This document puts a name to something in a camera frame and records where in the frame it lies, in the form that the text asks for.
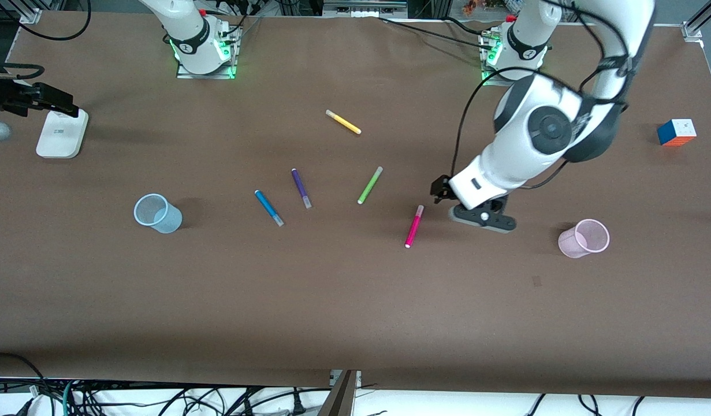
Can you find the aluminium frame profile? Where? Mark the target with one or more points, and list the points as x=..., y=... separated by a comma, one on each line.
x=693, y=29
x=29, y=14

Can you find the purple marker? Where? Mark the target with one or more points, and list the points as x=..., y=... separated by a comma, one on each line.
x=299, y=185

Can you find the yellow marker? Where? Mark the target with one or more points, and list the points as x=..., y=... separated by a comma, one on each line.
x=343, y=122

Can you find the green marker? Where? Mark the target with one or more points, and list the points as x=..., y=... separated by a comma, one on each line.
x=369, y=186

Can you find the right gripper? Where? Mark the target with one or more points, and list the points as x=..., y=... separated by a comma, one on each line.
x=14, y=95

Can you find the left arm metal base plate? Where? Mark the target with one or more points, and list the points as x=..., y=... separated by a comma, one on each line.
x=497, y=82

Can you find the pink mesh cup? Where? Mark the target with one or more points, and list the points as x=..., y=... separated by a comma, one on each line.
x=572, y=245

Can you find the grey metal box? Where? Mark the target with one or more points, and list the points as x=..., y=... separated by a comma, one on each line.
x=364, y=6

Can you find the white desk lamp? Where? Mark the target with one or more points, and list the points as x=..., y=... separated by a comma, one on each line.
x=60, y=138

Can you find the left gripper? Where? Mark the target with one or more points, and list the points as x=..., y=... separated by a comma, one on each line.
x=439, y=188

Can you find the blue marker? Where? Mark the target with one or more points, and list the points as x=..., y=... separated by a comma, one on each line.
x=267, y=206

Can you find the colourful puzzle cube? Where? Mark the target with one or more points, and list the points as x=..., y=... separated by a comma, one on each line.
x=676, y=133

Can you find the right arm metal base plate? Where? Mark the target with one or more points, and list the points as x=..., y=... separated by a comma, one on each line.
x=216, y=74

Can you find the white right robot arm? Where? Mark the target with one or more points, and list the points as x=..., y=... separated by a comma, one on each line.
x=188, y=34

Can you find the grey table support beam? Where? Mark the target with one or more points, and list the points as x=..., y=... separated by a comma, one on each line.
x=339, y=398

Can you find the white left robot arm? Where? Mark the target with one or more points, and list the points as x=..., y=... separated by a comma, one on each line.
x=548, y=127

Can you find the white table bracket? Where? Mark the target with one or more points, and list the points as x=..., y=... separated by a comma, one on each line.
x=334, y=378

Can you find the pink marker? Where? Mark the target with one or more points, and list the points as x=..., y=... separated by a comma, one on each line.
x=414, y=227

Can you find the blue mesh cup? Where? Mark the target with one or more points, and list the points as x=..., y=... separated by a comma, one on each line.
x=167, y=222

